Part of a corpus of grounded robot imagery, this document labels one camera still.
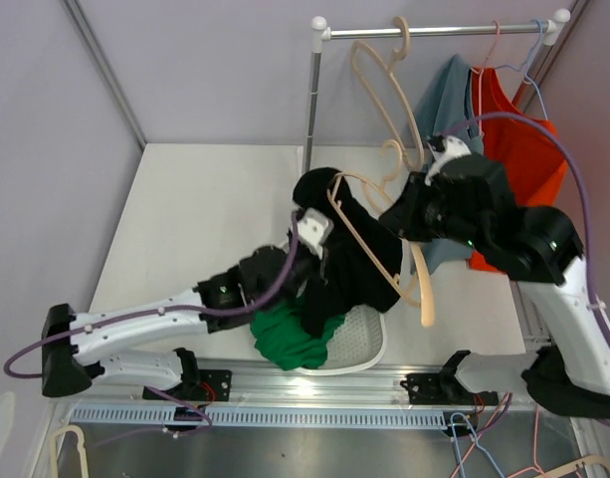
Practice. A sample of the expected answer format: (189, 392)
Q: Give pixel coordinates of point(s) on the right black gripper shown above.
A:
(404, 216)

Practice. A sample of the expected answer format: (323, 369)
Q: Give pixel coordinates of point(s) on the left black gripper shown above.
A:
(318, 266)

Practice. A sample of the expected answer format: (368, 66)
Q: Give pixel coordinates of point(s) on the black t shirt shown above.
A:
(352, 278)

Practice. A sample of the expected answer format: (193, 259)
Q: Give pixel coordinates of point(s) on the green t shirt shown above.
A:
(281, 339)

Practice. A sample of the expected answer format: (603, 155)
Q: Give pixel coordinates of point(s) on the orange t shirt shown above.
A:
(534, 166)

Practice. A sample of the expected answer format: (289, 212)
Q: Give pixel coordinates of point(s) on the blue grey t shirt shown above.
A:
(447, 102)

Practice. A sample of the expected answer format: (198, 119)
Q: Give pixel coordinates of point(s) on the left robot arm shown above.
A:
(79, 350)

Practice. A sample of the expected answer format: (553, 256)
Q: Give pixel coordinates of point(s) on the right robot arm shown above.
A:
(538, 248)

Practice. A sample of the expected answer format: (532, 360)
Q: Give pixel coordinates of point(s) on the beige hanger bottom right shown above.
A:
(580, 463)

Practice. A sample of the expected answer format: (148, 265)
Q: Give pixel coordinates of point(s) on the white plastic laundry basket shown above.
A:
(356, 345)

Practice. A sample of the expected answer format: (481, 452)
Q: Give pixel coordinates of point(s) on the white metal clothes rack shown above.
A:
(322, 33)

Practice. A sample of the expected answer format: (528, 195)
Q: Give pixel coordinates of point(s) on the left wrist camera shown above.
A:
(313, 229)

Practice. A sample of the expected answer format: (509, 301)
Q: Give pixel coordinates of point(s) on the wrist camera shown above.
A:
(444, 149)
(313, 229)

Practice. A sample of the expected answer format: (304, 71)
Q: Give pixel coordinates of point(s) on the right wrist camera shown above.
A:
(444, 149)

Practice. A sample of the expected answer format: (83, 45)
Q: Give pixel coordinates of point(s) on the aluminium rail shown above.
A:
(259, 383)

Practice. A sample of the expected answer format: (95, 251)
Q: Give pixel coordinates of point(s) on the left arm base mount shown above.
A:
(205, 385)

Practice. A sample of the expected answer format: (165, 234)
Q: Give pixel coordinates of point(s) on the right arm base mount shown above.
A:
(428, 388)

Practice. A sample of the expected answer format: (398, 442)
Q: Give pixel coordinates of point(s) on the white slotted cable duct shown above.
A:
(263, 417)

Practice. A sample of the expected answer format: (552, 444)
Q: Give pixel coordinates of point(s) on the blue wire hanger on floor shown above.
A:
(459, 421)

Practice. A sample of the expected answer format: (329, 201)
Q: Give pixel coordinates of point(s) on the pink wire hanger on floor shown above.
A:
(501, 411)

